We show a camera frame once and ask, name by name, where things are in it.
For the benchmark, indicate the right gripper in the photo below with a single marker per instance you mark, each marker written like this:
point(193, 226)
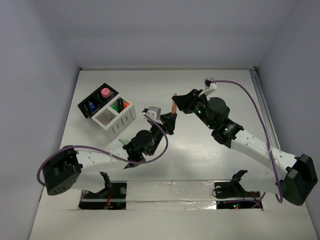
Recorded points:
point(185, 102)

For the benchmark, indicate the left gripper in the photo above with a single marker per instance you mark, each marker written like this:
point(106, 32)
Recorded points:
point(162, 124)

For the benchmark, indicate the pink-capped clear pencil tube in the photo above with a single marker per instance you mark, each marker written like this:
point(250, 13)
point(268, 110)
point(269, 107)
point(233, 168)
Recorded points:
point(105, 93)

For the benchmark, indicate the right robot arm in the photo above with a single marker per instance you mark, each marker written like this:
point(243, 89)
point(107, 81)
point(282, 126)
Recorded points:
point(297, 175)

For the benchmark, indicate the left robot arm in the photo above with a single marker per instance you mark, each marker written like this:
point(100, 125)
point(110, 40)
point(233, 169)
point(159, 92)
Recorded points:
point(85, 168)

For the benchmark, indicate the white slotted organizer box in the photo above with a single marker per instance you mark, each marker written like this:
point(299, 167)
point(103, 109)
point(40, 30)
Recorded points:
point(114, 122)

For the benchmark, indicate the black slotted organizer box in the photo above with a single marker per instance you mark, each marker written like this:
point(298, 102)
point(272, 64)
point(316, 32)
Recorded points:
point(96, 98)

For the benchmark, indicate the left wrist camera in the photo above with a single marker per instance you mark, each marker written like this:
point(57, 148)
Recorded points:
point(153, 112)

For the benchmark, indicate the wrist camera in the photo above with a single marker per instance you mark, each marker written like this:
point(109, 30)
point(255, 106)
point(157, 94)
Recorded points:
point(153, 112)
point(210, 86)

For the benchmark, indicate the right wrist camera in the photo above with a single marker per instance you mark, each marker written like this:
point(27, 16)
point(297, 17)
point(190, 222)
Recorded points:
point(210, 86)

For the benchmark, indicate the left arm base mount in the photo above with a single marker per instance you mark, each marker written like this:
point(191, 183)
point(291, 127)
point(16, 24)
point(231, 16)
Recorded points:
point(111, 197)

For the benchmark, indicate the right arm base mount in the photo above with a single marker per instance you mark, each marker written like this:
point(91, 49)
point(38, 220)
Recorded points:
point(231, 195)

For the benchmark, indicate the aluminium side rail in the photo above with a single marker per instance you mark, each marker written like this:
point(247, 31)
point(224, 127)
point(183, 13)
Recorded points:
point(270, 125)

